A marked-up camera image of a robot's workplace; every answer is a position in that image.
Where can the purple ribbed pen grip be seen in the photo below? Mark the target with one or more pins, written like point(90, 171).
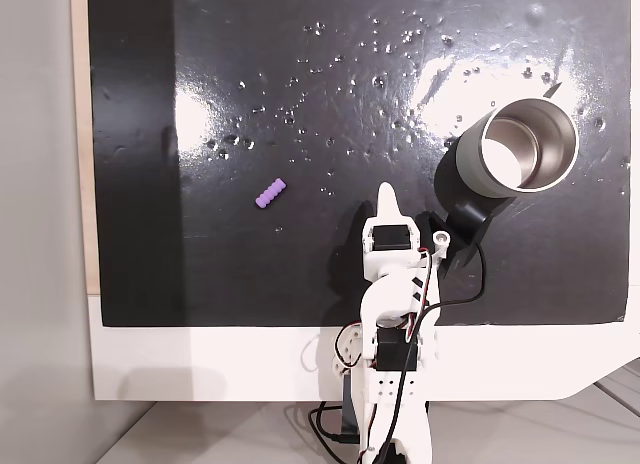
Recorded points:
point(270, 193)

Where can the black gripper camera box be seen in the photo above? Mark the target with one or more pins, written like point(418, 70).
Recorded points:
point(467, 224)

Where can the black glossy table mat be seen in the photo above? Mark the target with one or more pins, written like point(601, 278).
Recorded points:
point(300, 109)

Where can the grey steel-lined cup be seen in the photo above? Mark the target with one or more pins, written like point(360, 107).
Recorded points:
point(530, 144)

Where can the light wooden board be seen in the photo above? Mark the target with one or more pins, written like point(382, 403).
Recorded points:
point(82, 134)

